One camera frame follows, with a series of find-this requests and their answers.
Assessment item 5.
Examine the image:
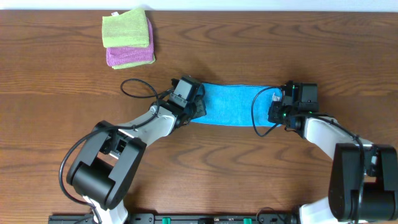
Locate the blue microfiber cloth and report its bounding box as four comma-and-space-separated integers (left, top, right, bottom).
193, 83, 282, 127

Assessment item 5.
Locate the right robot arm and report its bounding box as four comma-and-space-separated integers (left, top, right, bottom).
268, 99, 397, 223

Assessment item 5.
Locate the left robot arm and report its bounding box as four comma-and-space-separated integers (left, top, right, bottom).
66, 96, 206, 223

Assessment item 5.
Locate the bottom green folded cloth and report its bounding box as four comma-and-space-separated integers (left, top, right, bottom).
112, 55, 155, 70

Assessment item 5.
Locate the green folded cloth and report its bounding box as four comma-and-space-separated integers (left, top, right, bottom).
112, 55, 155, 70
101, 8, 150, 48

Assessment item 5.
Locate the purple folded cloth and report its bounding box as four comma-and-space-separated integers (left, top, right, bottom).
106, 19, 154, 67

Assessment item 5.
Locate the top green folded cloth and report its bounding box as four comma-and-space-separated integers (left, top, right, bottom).
101, 8, 150, 48

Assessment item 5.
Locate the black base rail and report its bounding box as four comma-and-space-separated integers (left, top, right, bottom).
48, 213, 299, 224

